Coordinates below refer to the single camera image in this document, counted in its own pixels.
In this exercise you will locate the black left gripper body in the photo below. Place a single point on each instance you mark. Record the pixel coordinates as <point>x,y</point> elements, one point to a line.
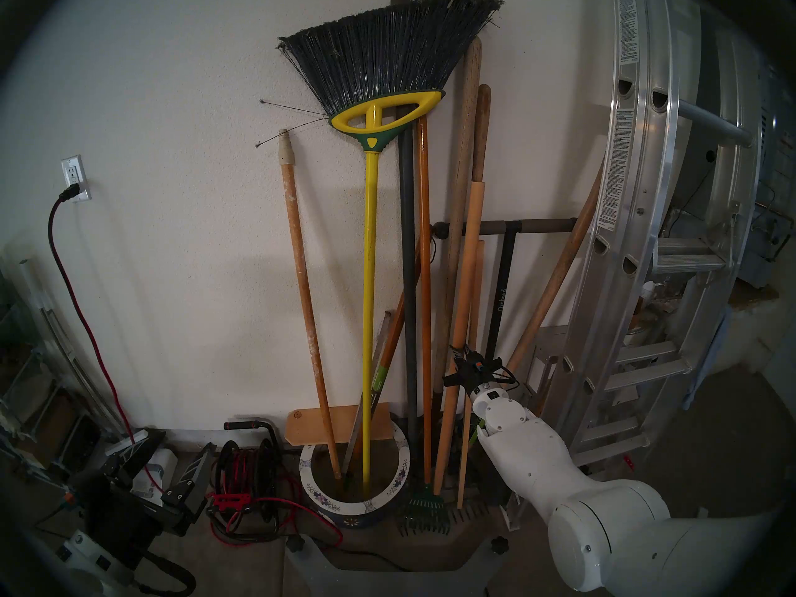
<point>130,515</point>

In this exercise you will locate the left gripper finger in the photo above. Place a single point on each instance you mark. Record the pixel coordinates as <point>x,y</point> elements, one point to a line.
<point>193,477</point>
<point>137,456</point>

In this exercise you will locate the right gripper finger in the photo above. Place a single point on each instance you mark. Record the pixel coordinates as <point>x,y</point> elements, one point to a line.
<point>460,358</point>
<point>477,358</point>

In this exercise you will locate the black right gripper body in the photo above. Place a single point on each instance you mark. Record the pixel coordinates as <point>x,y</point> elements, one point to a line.
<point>482,375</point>

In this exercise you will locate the wooden pole with threaded tip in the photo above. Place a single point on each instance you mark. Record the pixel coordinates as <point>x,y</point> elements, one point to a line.
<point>298,241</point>

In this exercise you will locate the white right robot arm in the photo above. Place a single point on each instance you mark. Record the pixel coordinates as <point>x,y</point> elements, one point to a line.
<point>535,453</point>

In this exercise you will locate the white floral ceramic pot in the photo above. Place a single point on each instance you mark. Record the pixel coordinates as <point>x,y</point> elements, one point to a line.
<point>348,512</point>

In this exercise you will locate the white power strip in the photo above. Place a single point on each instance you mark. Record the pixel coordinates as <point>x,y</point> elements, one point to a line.
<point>124,445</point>

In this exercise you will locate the white plastic container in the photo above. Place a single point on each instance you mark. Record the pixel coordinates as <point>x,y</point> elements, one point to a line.
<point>160,465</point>

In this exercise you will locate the grey folding step stool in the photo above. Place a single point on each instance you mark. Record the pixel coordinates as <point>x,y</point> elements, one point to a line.
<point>553,353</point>

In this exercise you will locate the light smooth wooden dowel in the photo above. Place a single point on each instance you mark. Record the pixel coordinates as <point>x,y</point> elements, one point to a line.
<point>465,278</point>

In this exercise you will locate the black metal rake head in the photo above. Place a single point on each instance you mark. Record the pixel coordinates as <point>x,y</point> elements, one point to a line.
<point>472,513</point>

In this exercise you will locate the long dark grey pole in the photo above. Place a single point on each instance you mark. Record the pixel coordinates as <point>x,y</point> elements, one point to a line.
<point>407,229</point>

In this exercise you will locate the aluminium extension ladder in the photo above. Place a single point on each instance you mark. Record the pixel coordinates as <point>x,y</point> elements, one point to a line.
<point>622,166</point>

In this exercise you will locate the grey metal appliance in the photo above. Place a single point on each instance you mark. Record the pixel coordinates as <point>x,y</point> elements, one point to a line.
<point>768,247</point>

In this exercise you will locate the white wall outlet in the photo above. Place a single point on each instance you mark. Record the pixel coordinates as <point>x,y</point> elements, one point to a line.
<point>73,171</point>

